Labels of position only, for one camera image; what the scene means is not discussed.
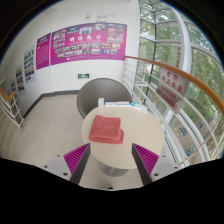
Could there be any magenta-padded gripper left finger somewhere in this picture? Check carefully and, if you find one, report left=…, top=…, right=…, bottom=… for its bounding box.
left=42, top=142, right=92, bottom=185

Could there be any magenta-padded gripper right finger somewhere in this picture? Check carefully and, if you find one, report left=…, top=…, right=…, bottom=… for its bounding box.
left=131, top=143, right=181, bottom=186

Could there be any pink terry towel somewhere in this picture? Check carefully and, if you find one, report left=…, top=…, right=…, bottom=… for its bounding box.
left=88, top=114, right=125, bottom=145

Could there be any grey round-backed chair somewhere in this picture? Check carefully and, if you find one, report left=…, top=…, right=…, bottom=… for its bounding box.
left=76, top=77, right=134, bottom=119

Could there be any silver red-lettered warning sign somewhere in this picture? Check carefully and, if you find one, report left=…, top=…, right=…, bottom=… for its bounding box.
left=155, top=68, right=190, bottom=114

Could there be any short white railing orange handrail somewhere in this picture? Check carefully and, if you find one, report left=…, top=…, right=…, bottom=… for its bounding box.
left=0, top=86, right=26, bottom=129

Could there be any white railing with orange handrail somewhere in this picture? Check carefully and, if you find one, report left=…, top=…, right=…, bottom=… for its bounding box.
left=121, top=55, right=224, bottom=168

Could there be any wide magenta photo poster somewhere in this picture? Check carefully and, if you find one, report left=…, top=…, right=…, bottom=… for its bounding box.
left=49, top=22, right=128, bottom=66

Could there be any narrow magenta text poster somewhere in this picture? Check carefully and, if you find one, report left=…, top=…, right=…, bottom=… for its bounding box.
left=35, top=32, right=52, bottom=71

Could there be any silver table pedestal base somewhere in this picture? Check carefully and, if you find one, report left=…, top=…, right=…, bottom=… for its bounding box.
left=97, top=161, right=131, bottom=178

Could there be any white photo wall poster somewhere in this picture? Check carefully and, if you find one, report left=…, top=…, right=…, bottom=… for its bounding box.
left=9, top=78, right=18, bottom=96
left=23, top=44, right=36, bottom=84
left=14, top=63, right=26, bottom=94

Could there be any white-framed glass window wall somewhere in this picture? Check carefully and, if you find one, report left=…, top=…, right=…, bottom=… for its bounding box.
left=138, top=0, right=224, bottom=161

